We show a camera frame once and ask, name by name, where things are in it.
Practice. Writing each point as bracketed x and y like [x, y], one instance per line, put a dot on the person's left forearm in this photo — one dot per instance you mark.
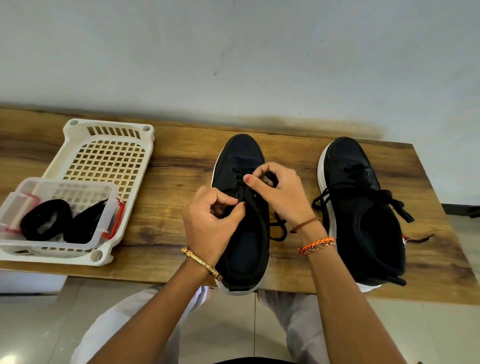
[150, 322]

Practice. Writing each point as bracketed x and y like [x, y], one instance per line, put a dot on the black rolled band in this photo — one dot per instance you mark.
[86, 225]
[30, 223]

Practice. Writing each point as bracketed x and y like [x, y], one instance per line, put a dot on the white box under table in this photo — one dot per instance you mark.
[30, 281]

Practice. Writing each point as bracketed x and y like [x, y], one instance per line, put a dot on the white plastic lattice basket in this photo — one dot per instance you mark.
[105, 161]

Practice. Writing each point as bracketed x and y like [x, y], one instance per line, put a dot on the black shoelace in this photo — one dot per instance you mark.
[279, 225]
[394, 201]

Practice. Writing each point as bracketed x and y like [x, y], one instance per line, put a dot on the person's left hand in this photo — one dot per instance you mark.
[210, 229]

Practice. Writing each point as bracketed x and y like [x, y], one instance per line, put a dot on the person's right forearm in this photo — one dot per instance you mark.
[352, 307]

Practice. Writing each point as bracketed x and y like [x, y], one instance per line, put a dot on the person's right hand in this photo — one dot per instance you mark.
[285, 191]

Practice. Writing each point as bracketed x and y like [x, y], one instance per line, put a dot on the person's black shirt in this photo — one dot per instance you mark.
[255, 361]

